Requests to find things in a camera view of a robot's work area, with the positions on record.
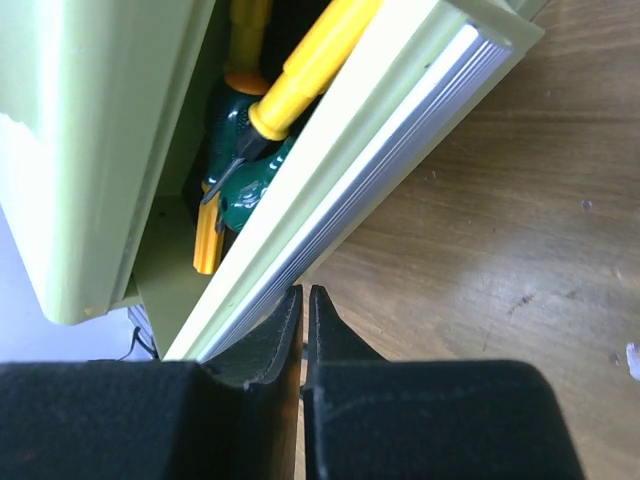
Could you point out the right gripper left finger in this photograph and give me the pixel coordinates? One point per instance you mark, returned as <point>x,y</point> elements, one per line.
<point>232,417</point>

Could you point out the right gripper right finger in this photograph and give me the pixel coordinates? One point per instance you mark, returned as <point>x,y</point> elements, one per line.
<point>370,418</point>

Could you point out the green stubby screwdriver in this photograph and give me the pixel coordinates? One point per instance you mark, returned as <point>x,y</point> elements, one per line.
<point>241,193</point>
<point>227,117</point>

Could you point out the olive green drawer cabinet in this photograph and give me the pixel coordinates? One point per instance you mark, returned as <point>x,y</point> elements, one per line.
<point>103,134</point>

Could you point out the yellow tester screwdriver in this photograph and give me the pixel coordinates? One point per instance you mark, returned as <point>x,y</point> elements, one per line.
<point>315,60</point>

